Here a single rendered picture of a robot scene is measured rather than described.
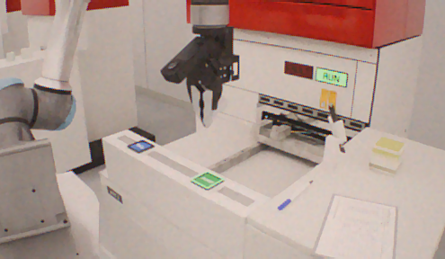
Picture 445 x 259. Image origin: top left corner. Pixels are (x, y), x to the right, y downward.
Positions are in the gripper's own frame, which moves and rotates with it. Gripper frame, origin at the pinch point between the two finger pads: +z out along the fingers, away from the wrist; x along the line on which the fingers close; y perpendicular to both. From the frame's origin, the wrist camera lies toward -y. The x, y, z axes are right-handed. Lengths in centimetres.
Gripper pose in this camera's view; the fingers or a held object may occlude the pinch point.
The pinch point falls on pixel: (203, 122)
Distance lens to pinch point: 75.6
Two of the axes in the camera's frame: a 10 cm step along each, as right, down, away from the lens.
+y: 6.8, -2.8, 6.7
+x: -7.3, -2.6, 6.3
